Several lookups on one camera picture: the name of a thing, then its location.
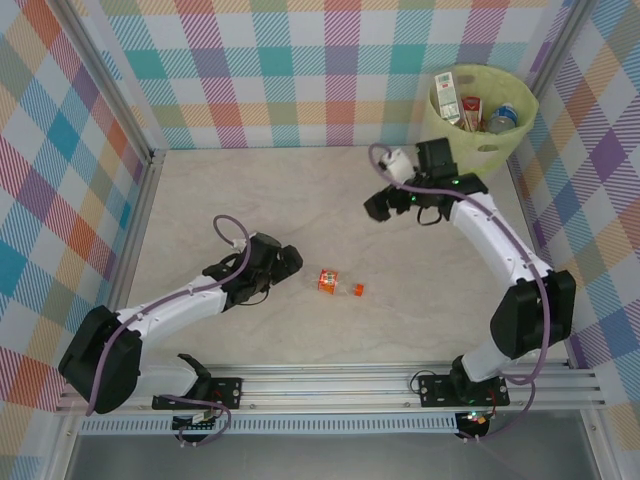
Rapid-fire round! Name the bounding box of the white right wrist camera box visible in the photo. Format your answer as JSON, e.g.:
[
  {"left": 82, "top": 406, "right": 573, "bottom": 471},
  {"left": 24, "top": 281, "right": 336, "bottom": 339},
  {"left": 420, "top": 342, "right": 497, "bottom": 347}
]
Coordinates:
[{"left": 377, "top": 147, "right": 417, "bottom": 182}]

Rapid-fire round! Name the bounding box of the aluminium frame post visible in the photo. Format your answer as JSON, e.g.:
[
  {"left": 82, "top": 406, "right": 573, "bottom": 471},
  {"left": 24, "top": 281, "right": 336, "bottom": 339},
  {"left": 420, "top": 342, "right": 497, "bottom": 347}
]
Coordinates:
[
  {"left": 59, "top": 0, "right": 169, "bottom": 169},
  {"left": 519, "top": 0, "right": 599, "bottom": 109}
]

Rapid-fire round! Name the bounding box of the aluminium mounting rail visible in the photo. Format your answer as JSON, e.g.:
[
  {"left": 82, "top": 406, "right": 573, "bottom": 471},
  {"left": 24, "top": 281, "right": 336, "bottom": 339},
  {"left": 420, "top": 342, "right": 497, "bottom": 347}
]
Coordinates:
[{"left": 54, "top": 362, "right": 606, "bottom": 414}]

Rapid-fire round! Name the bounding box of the slotted grey cable duct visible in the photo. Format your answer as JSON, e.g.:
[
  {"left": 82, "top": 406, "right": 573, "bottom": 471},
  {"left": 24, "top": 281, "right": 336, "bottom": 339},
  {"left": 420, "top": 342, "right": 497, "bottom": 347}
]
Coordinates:
[{"left": 79, "top": 417, "right": 461, "bottom": 435}]

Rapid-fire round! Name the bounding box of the left small circuit board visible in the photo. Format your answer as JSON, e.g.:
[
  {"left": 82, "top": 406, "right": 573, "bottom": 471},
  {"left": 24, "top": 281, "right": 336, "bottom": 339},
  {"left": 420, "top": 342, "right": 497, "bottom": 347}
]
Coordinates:
[{"left": 172, "top": 412, "right": 221, "bottom": 432}]

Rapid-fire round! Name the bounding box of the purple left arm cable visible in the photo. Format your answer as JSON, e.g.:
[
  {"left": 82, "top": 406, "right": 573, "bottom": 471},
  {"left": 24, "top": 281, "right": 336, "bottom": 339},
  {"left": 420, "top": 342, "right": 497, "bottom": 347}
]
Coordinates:
[{"left": 84, "top": 214, "right": 254, "bottom": 449}]

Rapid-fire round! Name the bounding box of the blue label white cap bottle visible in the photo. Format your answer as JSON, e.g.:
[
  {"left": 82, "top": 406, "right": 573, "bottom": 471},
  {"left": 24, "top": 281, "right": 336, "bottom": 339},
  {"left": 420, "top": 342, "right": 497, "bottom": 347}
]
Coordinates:
[{"left": 487, "top": 102, "right": 519, "bottom": 134}]

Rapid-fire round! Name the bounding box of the aluminium side rail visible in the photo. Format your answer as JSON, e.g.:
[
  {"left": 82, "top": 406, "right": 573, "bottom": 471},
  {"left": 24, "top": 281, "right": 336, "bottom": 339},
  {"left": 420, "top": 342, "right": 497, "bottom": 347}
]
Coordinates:
[{"left": 102, "top": 149, "right": 169, "bottom": 314}]

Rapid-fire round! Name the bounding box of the right small circuit board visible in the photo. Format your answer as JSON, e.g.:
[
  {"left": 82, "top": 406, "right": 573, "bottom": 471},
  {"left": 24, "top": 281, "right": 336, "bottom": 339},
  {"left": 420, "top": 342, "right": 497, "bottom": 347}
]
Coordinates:
[{"left": 457, "top": 409, "right": 494, "bottom": 431}]

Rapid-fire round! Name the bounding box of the small circuit board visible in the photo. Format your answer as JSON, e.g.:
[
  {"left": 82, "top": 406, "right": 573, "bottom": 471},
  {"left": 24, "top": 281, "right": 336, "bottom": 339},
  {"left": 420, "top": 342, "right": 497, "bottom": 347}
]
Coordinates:
[
  {"left": 457, "top": 409, "right": 494, "bottom": 431},
  {"left": 172, "top": 412, "right": 221, "bottom": 432}
]

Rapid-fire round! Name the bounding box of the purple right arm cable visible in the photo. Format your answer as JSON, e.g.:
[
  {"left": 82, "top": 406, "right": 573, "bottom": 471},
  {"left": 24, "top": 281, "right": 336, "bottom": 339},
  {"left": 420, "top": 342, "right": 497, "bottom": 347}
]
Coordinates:
[{"left": 368, "top": 143, "right": 551, "bottom": 444}]

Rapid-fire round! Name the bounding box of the orange cap small bottle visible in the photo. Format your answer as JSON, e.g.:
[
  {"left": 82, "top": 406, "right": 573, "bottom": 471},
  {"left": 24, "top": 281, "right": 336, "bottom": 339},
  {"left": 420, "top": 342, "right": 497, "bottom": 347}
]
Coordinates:
[{"left": 315, "top": 268, "right": 365, "bottom": 299}]

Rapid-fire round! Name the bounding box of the red juice carton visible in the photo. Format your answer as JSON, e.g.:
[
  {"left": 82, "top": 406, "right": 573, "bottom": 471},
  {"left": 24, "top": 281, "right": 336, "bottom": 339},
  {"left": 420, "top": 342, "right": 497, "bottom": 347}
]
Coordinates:
[{"left": 460, "top": 95, "right": 486, "bottom": 133}]

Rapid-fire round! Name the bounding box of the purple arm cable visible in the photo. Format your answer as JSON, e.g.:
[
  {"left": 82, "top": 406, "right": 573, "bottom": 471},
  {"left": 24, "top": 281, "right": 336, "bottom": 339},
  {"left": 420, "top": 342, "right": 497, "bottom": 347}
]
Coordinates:
[
  {"left": 84, "top": 214, "right": 254, "bottom": 449},
  {"left": 368, "top": 143, "right": 551, "bottom": 444}
]

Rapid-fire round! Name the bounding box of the grey metal sheet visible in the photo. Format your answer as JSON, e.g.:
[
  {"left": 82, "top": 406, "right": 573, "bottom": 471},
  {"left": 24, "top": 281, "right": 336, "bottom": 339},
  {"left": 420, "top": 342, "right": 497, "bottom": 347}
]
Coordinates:
[{"left": 64, "top": 432, "right": 601, "bottom": 480}]

